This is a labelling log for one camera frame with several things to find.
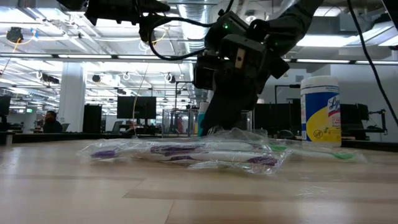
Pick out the blue yellow wipes canister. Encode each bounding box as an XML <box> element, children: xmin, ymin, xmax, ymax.
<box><xmin>300</xmin><ymin>76</ymin><xmax>342</xmax><ymax>147</ymax></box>

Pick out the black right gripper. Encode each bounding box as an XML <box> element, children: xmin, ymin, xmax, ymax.
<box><xmin>200</xmin><ymin>11</ymin><xmax>290</xmax><ymax>137</ymax></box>

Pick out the clear acrylic organizer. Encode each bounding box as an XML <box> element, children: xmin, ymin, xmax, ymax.
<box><xmin>161</xmin><ymin>108</ymin><xmax>253</xmax><ymax>138</ymax></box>

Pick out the person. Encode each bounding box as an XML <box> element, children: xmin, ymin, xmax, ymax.
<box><xmin>42</xmin><ymin>110</ymin><xmax>63</xmax><ymax>134</ymax></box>

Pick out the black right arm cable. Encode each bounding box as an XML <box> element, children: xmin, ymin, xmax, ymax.
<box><xmin>346</xmin><ymin>0</ymin><xmax>398</xmax><ymax>125</ymax></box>

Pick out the black background rig frame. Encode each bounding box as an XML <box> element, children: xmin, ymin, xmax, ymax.
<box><xmin>274</xmin><ymin>83</ymin><xmax>302</xmax><ymax>105</ymax></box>

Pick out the black ceiling-mounted device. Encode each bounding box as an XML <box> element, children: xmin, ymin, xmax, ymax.
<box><xmin>6</xmin><ymin>27</ymin><xmax>32</xmax><ymax>43</ymax></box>

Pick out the purple toothbrush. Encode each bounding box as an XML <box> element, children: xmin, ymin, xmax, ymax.
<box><xmin>133</xmin><ymin>148</ymin><xmax>292</xmax><ymax>175</ymax></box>
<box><xmin>77</xmin><ymin>138</ymin><xmax>271</xmax><ymax>162</ymax></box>

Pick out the black computer monitor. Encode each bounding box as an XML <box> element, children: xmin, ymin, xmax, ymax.
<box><xmin>116</xmin><ymin>96</ymin><xmax>157</xmax><ymax>119</ymax></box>
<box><xmin>0</xmin><ymin>95</ymin><xmax>12</xmax><ymax>118</ymax></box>

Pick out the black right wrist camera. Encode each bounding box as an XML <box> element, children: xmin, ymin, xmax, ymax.
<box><xmin>192</xmin><ymin>51</ymin><xmax>218</xmax><ymax>91</ymax></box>

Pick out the black office partition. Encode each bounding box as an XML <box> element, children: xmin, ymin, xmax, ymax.
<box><xmin>253</xmin><ymin>102</ymin><xmax>371</xmax><ymax>141</ymax></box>

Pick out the bright ceiling light panel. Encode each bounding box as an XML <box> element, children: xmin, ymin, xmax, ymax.
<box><xmin>295</xmin><ymin>33</ymin><xmax>352</xmax><ymax>48</ymax></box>

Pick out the black left wrist camera cable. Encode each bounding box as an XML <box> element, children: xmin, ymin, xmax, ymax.
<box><xmin>138</xmin><ymin>0</ymin><xmax>234</xmax><ymax>62</ymax></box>

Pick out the black cabinet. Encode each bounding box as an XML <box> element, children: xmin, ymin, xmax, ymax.
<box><xmin>83</xmin><ymin>104</ymin><xmax>103</xmax><ymax>134</ymax></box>

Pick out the silver spiral air duct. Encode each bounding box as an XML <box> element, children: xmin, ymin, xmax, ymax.
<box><xmin>178</xmin><ymin>2</ymin><xmax>212</xmax><ymax>52</ymax></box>

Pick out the long ceiling strip light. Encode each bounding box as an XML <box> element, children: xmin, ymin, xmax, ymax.
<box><xmin>0</xmin><ymin>52</ymin><xmax>398</xmax><ymax>65</ymax></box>

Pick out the white building column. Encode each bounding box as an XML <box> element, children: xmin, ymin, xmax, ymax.
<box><xmin>58</xmin><ymin>62</ymin><xmax>86</xmax><ymax>133</ymax></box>

